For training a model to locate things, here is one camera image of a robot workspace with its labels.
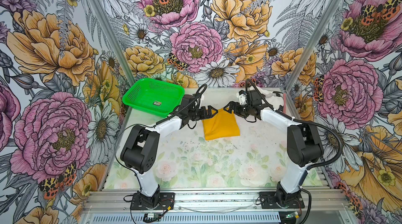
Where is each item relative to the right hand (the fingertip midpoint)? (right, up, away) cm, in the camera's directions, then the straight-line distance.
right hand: (229, 113), depth 93 cm
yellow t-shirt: (-3, -7, +6) cm, 10 cm away
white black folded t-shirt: (+32, +11, +17) cm, 38 cm away
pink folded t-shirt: (+40, +6, +15) cm, 43 cm away
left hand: (-10, -1, -4) cm, 11 cm away
